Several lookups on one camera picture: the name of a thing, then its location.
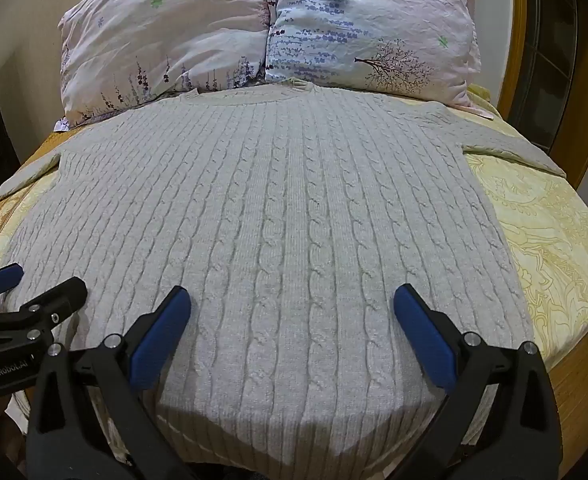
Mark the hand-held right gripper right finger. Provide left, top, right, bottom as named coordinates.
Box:
left=393, top=283, right=563, bottom=480

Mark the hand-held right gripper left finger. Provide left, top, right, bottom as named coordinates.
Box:
left=24, top=285, right=200, bottom=480

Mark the grey cable knit sweater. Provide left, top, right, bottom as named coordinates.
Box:
left=0, top=79, right=568, bottom=478

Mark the yellow patterned bed sheet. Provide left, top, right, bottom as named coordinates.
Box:
left=0, top=85, right=588, bottom=461

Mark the floral pink and white pillow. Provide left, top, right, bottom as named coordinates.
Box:
left=55, top=0, right=496, bottom=132

